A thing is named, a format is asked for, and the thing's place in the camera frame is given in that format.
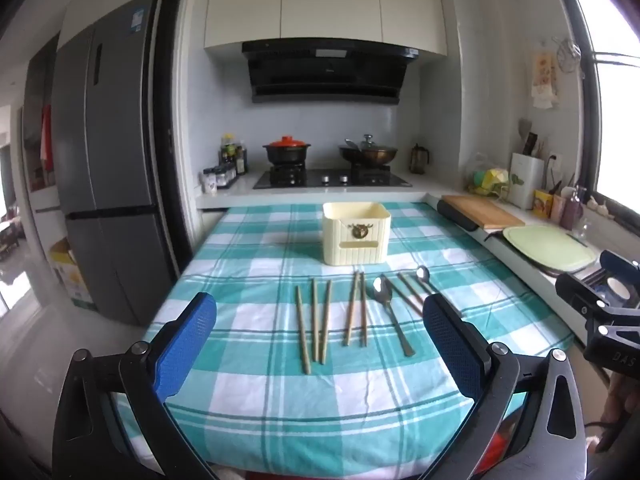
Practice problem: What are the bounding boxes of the wall calendar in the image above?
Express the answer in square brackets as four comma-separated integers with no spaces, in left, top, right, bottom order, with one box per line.
[531,50,559,109]

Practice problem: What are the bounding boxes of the hanging wire whisk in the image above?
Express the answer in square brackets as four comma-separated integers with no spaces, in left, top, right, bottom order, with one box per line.
[551,35,587,80]

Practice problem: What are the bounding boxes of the wok with glass lid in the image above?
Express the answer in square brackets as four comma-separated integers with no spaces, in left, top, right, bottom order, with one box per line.
[338,134,399,167]

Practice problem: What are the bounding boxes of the brown glass pitcher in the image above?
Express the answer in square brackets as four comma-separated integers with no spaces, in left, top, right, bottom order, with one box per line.
[410,143,431,175]

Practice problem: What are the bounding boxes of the dark brown chopstick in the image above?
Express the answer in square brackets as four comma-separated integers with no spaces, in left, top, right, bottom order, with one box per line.
[398,272,427,312]
[381,274,425,318]

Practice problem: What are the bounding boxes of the red hanging cloth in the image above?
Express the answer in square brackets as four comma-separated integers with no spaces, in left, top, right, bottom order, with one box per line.
[39,104,54,172]

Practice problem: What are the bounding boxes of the black clay pot orange lid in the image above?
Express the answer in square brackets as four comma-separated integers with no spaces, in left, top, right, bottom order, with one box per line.
[263,135,312,167]

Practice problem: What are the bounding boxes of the wooden cutting board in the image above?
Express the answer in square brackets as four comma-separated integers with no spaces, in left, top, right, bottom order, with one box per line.
[441,195,526,231]

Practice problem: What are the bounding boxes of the purple glass bottle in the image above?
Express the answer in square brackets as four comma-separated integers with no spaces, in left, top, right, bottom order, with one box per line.
[561,186,587,230]

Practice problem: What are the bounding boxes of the person's right hand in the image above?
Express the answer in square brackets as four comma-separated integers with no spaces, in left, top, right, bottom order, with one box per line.
[600,374,640,441]

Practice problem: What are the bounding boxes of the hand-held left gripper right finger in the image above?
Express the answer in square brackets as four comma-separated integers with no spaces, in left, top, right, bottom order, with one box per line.
[422,294,588,480]

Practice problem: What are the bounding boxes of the white knife block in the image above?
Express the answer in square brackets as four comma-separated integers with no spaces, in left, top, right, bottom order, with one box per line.
[509,152,545,210]

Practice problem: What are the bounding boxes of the cream utensil holder box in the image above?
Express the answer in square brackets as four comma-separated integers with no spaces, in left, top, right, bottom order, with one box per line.
[322,202,392,266]

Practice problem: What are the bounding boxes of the black range hood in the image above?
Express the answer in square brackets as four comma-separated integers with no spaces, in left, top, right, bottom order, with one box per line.
[241,39,421,106]

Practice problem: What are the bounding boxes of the white wall cabinets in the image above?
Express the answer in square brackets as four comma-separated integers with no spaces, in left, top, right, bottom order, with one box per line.
[203,0,448,56]

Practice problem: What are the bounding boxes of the light green cutting board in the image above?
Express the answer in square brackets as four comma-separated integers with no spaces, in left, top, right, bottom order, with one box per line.
[502,225,598,277]

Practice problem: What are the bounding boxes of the teal checked tablecloth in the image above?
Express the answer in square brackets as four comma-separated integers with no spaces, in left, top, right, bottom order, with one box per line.
[127,202,576,476]

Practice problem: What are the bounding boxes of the grey refrigerator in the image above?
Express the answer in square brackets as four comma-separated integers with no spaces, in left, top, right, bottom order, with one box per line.
[50,0,178,327]

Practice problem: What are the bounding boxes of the cardboard box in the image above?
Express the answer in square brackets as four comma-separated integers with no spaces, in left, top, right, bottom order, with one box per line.
[47,237,97,312]

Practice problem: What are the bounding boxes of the black gas stove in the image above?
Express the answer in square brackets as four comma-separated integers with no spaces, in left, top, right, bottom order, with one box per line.
[252,167,413,190]

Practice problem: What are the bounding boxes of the row of spice jars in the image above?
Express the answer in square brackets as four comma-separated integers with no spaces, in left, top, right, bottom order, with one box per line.
[201,164,238,193]

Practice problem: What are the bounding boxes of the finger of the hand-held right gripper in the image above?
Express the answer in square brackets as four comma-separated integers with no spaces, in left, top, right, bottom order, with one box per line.
[599,250,640,287]
[582,305,640,377]

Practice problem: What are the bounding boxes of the sauce bottles cluster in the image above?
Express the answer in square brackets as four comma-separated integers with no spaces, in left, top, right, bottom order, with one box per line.
[217,133,249,177]

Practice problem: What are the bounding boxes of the black padded bar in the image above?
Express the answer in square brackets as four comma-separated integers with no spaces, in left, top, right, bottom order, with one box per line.
[436,199,481,232]

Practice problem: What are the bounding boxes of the yellow green plastic bags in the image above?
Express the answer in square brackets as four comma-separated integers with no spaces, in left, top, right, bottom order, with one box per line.
[462,157,511,198]

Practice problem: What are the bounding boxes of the steel spoon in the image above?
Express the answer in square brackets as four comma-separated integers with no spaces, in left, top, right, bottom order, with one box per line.
[416,265,441,297]
[372,276,416,358]

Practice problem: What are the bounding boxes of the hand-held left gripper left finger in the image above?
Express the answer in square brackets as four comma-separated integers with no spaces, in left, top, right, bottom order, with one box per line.
[52,291,218,480]

